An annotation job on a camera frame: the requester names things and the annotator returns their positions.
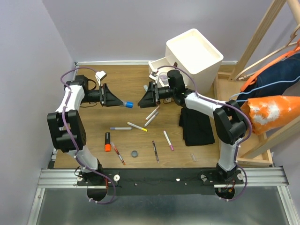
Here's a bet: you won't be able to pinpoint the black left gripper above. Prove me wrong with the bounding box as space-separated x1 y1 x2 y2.
81 82 124 107

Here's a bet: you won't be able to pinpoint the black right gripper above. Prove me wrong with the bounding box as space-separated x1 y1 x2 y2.
137 82 175 109

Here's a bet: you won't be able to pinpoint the blue cap glue stick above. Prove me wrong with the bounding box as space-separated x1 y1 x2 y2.
120 101 134 108

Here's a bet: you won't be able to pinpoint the translucent purple cup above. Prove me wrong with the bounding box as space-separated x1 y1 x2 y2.
159 72 168 87

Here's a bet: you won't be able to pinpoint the yellow tip marker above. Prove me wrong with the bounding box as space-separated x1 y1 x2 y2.
127 122 148 132

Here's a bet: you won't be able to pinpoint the grey round cap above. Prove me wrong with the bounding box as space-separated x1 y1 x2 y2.
131 150 138 158

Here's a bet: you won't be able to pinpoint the white drawer cabinet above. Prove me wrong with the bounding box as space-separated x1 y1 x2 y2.
165 28 224 95

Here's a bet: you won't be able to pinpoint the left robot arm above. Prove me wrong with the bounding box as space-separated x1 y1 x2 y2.
47 75 124 185

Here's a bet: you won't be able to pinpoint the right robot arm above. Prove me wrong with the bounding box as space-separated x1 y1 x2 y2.
138 66 250 184

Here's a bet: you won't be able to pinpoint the beige tip marker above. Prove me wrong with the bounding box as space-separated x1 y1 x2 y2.
145 106 160 121

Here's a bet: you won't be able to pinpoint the grey tip marker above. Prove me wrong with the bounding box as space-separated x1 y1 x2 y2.
144 112 159 127

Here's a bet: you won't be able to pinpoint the pink tip marker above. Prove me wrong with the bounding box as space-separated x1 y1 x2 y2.
163 130 174 151

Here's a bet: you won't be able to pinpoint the orange black highlighter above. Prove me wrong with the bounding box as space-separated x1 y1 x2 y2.
105 132 111 152

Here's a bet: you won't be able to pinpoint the dark purple pen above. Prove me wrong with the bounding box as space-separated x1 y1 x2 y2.
152 141 159 163

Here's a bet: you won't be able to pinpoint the red pen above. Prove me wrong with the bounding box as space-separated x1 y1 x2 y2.
110 142 126 165

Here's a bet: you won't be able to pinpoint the black folded cloth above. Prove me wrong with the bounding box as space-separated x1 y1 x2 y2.
179 108 215 146

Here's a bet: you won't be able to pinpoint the small clear tube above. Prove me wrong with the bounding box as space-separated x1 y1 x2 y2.
191 153 196 162

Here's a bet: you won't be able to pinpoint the black mounting base bar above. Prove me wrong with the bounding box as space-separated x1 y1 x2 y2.
74 168 244 196

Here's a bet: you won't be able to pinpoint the wooden clothes rack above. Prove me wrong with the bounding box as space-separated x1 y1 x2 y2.
214 0 300 167

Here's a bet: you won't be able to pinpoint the orange white garment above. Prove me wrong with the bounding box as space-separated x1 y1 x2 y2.
241 96 300 135

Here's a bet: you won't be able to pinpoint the orange hanger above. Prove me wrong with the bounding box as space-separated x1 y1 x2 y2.
240 39 300 92

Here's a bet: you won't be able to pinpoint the dark blue jeans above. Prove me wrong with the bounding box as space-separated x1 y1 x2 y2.
236 53 300 106

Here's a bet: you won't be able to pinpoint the wooden hanger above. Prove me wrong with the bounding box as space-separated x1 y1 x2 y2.
234 24 300 81

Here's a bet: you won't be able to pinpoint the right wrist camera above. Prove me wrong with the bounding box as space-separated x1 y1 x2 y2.
149 71 158 80

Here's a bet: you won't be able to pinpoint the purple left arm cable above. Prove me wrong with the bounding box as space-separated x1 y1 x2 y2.
60 66 117 205

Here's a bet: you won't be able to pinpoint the light blue wire hanger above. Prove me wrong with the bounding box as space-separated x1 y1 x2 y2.
229 76 300 100

